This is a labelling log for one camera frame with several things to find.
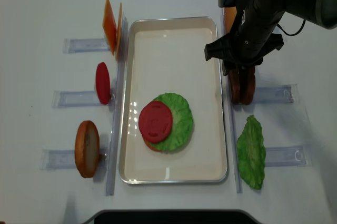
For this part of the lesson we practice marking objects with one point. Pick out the bun top left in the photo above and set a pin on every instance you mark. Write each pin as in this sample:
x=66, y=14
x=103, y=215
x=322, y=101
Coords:
x=229, y=17

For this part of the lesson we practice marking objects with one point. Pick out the green lettuce on rack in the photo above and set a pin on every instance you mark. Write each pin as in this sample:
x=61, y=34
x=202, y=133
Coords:
x=251, y=153

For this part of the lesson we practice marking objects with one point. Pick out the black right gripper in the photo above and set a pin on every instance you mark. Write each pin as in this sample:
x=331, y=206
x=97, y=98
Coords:
x=241, y=53

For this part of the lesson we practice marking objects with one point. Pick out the green lettuce in tray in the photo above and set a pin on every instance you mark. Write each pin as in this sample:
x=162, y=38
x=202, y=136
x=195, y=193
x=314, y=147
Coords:
x=182, y=119

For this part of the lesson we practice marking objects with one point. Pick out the clear food rack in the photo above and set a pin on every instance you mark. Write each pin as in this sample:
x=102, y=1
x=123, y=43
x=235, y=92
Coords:
x=65, y=159
x=284, y=122

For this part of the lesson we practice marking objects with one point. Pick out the red tomato slice standing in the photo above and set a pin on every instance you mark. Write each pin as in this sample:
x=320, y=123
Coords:
x=102, y=82

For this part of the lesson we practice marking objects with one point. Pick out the orange cheese slice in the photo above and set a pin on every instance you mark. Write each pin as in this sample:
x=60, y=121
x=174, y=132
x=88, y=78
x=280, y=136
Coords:
x=109, y=26
x=119, y=30

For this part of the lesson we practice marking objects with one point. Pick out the clear left food rack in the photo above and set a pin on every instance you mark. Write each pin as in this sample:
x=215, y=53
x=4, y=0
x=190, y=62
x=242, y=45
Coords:
x=65, y=159

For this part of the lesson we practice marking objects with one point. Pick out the orange cheese slice outer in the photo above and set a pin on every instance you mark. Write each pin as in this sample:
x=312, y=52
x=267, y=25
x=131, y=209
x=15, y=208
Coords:
x=109, y=26

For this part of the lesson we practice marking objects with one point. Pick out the brown meat patty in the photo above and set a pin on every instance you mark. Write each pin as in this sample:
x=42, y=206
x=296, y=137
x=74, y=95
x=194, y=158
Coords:
x=249, y=86
x=235, y=86

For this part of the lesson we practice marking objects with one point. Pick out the red tomato slice on stack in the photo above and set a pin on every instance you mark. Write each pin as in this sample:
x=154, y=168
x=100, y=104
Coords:
x=155, y=122

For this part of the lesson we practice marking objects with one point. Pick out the black base at bottom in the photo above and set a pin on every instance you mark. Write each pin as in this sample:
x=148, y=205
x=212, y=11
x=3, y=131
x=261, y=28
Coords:
x=172, y=216

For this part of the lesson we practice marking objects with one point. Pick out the silver metal tray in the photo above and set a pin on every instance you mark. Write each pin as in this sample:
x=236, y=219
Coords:
x=167, y=56

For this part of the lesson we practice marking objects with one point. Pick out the brown meat patty on rack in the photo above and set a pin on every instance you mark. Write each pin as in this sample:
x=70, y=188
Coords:
x=249, y=86

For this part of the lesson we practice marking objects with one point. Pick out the orange cheese slice inner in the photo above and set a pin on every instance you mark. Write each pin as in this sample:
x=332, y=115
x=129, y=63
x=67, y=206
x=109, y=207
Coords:
x=119, y=30

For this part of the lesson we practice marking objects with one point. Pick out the bun slice on left rack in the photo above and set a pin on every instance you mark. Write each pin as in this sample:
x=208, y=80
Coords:
x=87, y=149

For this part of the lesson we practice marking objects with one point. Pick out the bottom bun in tray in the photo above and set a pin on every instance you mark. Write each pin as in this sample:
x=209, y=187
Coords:
x=156, y=148

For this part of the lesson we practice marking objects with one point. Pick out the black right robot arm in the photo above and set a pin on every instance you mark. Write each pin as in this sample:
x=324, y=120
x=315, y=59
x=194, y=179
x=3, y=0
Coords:
x=251, y=36

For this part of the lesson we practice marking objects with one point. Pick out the clear right food rack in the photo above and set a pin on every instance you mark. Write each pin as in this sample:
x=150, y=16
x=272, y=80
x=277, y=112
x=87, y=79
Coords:
x=284, y=122

